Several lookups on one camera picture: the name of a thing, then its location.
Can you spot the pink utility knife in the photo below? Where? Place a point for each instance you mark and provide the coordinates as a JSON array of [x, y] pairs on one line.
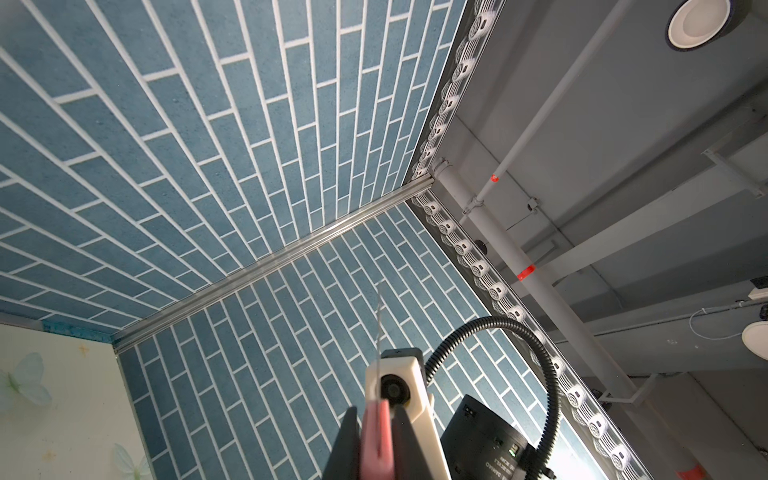
[[377, 457]]

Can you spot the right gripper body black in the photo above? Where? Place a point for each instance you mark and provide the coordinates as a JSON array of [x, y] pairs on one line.
[[479, 444]]

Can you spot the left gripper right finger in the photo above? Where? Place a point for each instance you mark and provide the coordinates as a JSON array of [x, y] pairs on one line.
[[409, 461]]

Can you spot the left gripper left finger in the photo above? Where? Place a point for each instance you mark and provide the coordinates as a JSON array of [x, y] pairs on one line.
[[344, 460]]

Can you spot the white ceiling pipe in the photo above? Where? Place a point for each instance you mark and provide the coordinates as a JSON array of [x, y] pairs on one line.
[[599, 361]]

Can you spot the round ceiling lamp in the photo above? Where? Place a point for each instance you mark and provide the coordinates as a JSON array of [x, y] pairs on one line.
[[696, 23]]

